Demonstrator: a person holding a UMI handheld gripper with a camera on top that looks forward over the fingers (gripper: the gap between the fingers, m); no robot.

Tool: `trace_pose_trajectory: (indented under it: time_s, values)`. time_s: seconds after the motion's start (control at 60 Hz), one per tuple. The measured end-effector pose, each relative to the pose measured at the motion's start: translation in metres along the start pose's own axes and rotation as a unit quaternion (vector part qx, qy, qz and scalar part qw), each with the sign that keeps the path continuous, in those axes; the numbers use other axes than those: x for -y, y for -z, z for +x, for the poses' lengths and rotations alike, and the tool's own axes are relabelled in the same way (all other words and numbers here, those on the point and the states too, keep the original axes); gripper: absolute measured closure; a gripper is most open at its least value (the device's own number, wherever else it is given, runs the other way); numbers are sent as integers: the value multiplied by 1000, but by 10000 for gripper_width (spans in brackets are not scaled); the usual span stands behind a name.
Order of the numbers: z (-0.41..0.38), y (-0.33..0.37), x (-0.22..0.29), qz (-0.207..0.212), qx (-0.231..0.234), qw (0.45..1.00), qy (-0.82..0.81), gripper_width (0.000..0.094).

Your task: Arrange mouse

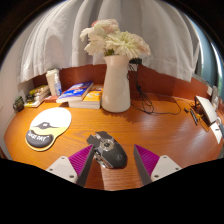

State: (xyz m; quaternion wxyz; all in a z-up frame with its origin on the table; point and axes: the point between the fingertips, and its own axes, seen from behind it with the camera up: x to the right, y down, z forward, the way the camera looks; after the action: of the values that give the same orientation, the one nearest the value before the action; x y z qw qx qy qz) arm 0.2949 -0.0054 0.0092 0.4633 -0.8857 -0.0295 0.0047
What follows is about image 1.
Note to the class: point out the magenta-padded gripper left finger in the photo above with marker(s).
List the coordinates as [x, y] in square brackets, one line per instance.
[61, 166]

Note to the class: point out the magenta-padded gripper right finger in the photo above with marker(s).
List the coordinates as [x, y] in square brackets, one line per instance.
[164, 166]

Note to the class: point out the grey black computer mouse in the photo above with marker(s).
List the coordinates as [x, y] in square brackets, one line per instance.
[111, 155]

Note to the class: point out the white yellow mouse pad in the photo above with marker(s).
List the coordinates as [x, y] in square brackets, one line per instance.
[50, 125]

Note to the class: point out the white card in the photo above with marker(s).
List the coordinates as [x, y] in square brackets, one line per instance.
[216, 131]

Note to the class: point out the thin red book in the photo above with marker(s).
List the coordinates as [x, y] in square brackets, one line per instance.
[50, 99]

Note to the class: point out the white box device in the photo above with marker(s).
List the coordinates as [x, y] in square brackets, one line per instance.
[206, 108]

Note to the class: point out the dark green mug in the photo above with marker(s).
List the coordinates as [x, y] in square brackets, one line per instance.
[18, 105]

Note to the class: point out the yellow black book stack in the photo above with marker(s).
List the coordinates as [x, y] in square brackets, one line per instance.
[36, 95]

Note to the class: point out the blue book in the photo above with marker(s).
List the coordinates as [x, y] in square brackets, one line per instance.
[76, 91]

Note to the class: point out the small clear bottle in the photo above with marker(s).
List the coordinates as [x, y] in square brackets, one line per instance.
[58, 88]

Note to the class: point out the white tumbler cup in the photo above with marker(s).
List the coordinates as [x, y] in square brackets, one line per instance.
[51, 83]

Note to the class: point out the white ceramic vase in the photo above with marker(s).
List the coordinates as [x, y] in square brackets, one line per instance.
[116, 86]

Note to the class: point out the white flower bouquet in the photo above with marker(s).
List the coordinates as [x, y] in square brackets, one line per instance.
[125, 43]

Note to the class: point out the white curtain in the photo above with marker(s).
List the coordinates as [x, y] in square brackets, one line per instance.
[166, 36]

